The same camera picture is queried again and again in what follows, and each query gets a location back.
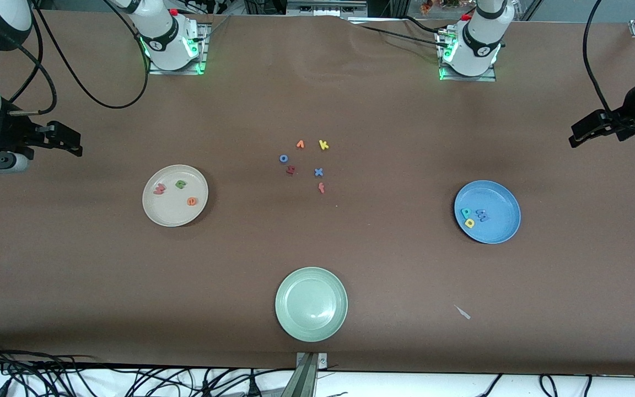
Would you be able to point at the beige round plate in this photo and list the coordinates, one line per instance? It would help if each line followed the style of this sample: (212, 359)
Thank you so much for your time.
(175, 212)

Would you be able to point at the brown table cover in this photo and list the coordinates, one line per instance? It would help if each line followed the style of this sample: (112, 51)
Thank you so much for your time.
(317, 248)

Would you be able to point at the yellow foam letter k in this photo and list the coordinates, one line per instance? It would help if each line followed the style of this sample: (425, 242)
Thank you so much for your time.
(323, 145)

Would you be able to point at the pink foam letter w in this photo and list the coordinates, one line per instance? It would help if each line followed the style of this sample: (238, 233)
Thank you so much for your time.
(159, 190)

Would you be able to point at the orange dried flowers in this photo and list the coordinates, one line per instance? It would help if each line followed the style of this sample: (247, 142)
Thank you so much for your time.
(426, 6)

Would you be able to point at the grey equipment box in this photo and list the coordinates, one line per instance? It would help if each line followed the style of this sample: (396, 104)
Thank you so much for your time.
(326, 8)

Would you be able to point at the teal foam letter p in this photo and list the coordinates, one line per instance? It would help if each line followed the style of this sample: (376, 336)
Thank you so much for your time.
(464, 212)

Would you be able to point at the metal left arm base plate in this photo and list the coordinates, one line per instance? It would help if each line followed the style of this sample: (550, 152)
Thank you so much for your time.
(466, 79)

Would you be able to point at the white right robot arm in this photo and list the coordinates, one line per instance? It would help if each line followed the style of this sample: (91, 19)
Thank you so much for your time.
(163, 33)

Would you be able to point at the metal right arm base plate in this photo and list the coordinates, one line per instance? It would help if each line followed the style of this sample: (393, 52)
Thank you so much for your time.
(174, 71)

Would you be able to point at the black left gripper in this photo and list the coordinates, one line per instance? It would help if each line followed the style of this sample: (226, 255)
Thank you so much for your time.
(630, 113)

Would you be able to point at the blue round plate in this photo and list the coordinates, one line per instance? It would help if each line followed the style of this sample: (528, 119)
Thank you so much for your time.
(499, 212)

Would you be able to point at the small white paper scrap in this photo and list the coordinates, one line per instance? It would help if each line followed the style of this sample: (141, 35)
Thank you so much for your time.
(462, 312)

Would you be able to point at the pale green round plate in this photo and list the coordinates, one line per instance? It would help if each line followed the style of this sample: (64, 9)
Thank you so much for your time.
(311, 304)

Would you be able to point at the blue foam letter m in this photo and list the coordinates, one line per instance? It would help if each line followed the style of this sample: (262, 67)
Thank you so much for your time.
(482, 216)

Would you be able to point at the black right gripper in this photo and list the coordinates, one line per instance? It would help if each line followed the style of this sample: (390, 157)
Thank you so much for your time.
(4, 135)

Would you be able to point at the aluminium profile bar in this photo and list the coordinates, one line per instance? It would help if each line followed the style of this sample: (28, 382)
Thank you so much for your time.
(309, 377)

